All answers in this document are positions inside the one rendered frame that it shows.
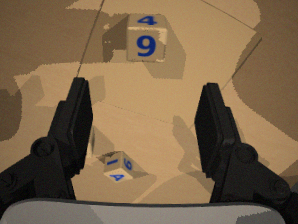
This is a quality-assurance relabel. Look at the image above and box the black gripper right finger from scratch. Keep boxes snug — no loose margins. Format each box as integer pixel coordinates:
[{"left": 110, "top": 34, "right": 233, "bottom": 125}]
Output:
[{"left": 194, "top": 82, "right": 298, "bottom": 224}]

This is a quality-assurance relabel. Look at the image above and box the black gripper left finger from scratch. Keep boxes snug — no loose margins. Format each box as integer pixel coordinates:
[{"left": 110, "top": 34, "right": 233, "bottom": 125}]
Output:
[{"left": 0, "top": 77, "right": 93, "bottom": 219}]

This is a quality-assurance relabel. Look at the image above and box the beige block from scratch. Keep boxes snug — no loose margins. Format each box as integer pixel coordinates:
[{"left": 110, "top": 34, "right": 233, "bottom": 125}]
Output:
[
  {"left": 86, "top": 125, "right": 95, "bottom": 158},
  {"left": 126, "top": 13, "right": 168, "bottom": 62},
  {"left": 103, "top": 151, "right": 134, "bottom": 183}
]

